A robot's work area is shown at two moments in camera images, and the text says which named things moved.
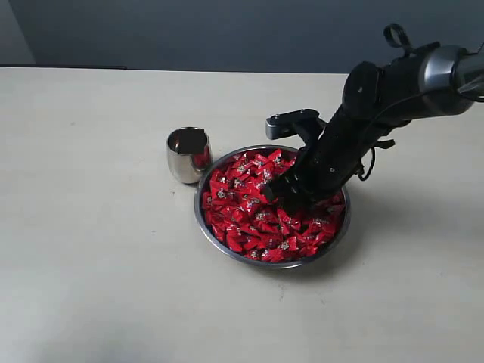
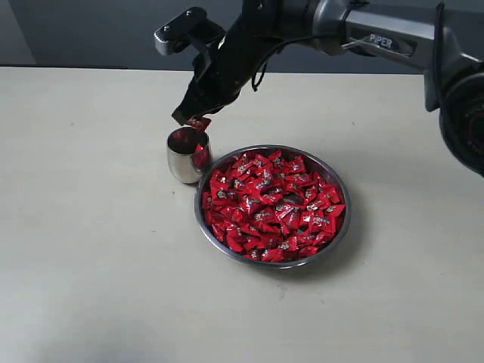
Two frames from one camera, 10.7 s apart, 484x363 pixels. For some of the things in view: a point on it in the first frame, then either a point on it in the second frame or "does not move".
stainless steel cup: [189, 153] does not move
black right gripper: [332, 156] to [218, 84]
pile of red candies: [236, 207] does not move
